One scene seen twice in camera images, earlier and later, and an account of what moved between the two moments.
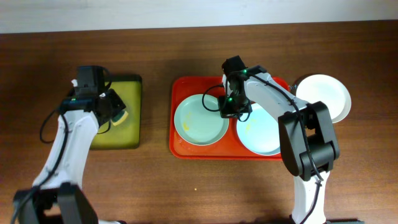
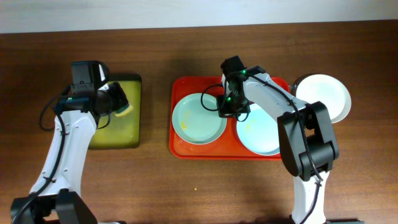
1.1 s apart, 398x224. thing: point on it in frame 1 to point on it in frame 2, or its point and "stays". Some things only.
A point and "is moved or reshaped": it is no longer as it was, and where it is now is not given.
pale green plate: (198, 120) stays
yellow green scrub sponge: (122, 116) is moved or reshaped
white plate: (330, 89) stays
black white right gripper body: (231, 107) stays
